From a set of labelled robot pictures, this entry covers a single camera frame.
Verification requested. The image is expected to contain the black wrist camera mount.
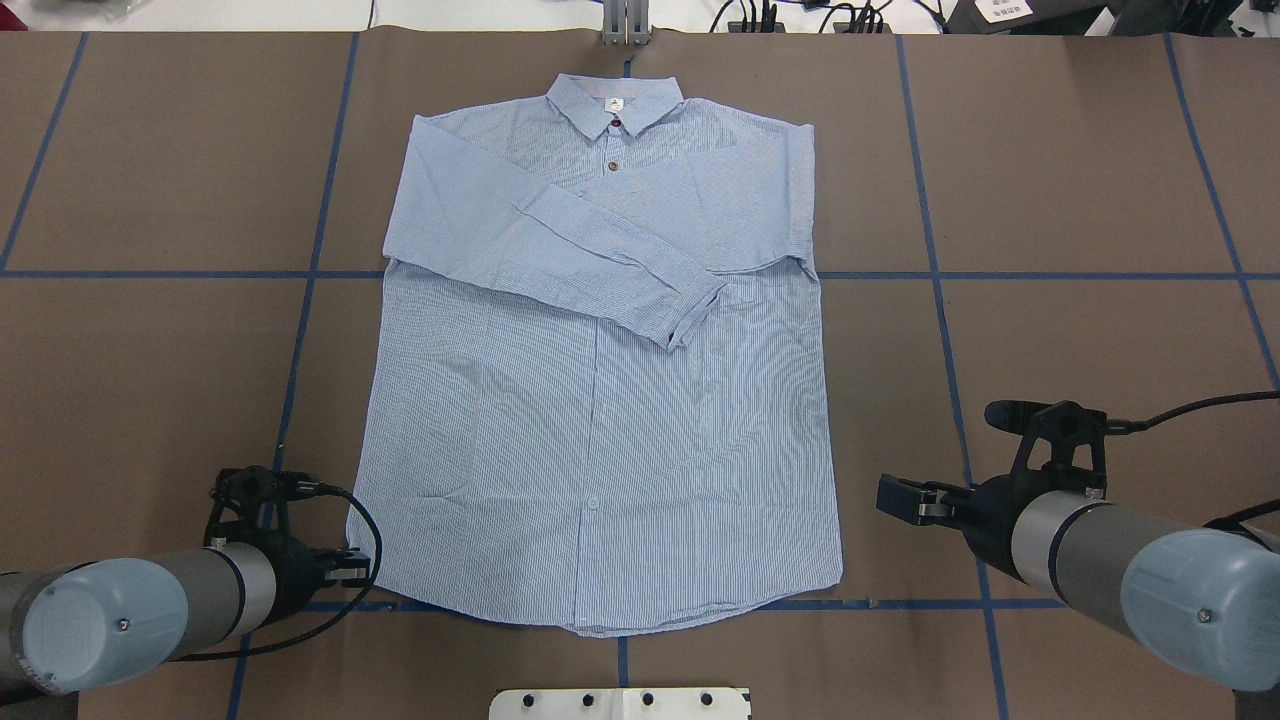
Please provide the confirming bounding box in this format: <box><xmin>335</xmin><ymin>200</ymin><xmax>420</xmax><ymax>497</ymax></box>
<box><xmin>984</xmin><ymin>400</ymin><xmax>1155</xmax><ymax>500</ymax></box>
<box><xmin>204</xmin><ymin>465</ymin><xmax>320</xmax><ymax>550</ymax></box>

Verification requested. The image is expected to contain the light blue striped shirt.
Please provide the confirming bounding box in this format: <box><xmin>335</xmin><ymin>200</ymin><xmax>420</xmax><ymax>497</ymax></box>
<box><xmin>355</xmin><ymin>76</ymin><xmax>844</xmax><ymax>637</ymax></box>

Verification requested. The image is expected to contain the grey orange usb hub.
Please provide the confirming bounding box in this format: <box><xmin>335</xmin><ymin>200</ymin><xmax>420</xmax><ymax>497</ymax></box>
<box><xmin>820</xmin><ymin>1</ymin><xmax>893</xmax><ymax>35</ymax></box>
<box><xmin>710</xmin><ymin>1</ymin><xmax>785</xmax><ymax>35</ymax></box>

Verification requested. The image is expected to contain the aluminium frame post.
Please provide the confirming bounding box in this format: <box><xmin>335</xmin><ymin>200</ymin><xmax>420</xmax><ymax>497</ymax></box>
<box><xmin>600</xmin><ymin>0</ymin><xmax>652</xmax><ymax>46</ymax></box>

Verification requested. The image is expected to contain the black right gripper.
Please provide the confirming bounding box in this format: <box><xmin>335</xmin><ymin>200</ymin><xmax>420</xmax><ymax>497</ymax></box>
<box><xmin>876</xmin><ymin>475</ymin><xmax>1046</xmax><ymax>580</ymax></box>

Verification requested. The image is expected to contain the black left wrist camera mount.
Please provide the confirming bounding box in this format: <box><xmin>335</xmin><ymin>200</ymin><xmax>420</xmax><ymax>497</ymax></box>
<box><xmin>204</xmin><ymin>465</ymin><xmax>320</xmax><ymax>550</ymax></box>

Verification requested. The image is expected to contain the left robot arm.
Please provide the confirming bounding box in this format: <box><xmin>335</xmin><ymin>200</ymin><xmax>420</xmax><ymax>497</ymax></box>
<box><xmin>1</xmin><ymin>536</ymin><xmax>374</xmax><ymax>706</ymax></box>

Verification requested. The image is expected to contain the dark labelled box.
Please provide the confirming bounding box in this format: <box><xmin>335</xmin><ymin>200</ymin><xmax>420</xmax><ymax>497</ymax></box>
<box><xmin>943</xmin><ymin>1</ymin><xmax>1110</xmax><ymax>36</ymax></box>

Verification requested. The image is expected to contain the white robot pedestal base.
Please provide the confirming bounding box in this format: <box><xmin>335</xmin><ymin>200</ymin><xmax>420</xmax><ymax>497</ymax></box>
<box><xmin>488</xmin><ymin>687</ymin><xmax>754</xmax><ymax>719</ymax></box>

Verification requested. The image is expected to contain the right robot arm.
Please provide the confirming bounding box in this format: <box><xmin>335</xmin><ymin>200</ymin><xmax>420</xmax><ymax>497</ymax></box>
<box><xmin>876</xmin><ymin>473</ymin><xmax>1279</xmax><ymax>692</ymax></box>

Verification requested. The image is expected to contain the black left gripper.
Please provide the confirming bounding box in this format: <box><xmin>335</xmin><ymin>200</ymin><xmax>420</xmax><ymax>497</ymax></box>
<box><xmin>262</xmin><ymin>536</ymin><xmax>372</xmax><ymax>625</ymax></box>

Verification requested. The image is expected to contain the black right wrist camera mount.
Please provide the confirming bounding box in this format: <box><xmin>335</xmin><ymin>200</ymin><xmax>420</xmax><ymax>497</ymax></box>
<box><xmin>984</xmin><ymin>400</ymin><xmax>1155</xmax><ymax>500</ymax></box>

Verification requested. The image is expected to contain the grey orange USB hub right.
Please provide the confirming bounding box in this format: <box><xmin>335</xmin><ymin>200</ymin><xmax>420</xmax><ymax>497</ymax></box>
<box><xmin>820</xmin><ymin>1</ymin><xmax>893</xmax><ymax>35</ymax></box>

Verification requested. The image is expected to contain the grey orange USB hub left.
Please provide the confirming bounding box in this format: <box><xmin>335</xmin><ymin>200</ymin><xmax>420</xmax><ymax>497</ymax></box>
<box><xmin>710</xmin><ymin>1</ymin><xmax>785</xmax><ymax>35</ymax></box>

